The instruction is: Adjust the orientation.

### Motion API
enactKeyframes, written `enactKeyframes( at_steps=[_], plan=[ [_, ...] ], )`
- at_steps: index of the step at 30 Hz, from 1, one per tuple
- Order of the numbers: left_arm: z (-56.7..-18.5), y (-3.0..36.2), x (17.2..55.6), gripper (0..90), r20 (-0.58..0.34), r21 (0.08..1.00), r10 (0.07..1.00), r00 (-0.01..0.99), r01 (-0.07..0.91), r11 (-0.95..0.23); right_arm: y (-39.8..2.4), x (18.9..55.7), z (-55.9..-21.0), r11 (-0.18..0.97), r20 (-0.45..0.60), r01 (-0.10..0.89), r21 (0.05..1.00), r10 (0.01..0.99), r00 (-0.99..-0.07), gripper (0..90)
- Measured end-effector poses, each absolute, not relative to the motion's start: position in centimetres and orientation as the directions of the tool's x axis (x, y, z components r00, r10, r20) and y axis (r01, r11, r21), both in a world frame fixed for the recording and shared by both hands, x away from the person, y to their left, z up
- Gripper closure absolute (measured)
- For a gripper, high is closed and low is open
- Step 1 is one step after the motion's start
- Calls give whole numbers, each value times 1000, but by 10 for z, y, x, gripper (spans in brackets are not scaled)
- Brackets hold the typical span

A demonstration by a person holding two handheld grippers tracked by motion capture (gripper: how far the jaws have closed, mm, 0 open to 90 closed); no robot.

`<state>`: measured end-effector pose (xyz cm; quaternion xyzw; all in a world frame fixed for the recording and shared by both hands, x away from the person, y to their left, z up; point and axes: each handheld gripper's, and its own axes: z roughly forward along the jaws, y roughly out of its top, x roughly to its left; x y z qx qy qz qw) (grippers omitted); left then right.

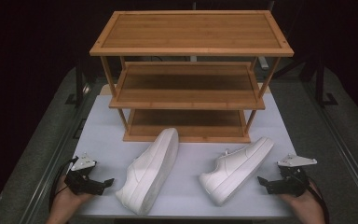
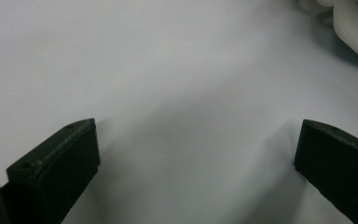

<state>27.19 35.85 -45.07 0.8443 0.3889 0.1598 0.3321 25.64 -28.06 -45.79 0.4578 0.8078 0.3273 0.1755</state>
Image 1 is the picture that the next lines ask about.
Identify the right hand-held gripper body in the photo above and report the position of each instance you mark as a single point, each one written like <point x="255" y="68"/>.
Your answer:
<point x="289" y="183"/>

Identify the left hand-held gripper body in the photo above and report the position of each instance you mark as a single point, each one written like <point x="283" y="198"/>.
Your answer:
<point x="80" y="182"/>

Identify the white leather sneaker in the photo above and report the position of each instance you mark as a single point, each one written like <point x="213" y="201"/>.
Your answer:
<point x="236" y="174"/>
<point x="150" y="174"/>

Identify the wooden three-tier shoe rack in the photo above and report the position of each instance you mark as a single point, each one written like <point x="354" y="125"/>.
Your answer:
<point x="192" y="31"/>

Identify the person's left hand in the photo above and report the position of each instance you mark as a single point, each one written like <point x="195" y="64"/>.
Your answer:
<point x="65" y="202"/>

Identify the person's right hand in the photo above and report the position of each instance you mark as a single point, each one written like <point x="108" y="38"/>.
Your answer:
<point x="304" y="207"/>

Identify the black metal stand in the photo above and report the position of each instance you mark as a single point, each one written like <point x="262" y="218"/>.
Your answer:
<point x="321" y="84"/>
<point x="79" y="84"/>

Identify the metal table rail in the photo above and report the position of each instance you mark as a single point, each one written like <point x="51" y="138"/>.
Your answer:
<point x="345" y="155"/>
<point x="56" y="161"/>

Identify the white bracket behind rack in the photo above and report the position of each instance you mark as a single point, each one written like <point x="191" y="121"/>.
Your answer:
<point x="263" y="62"/>

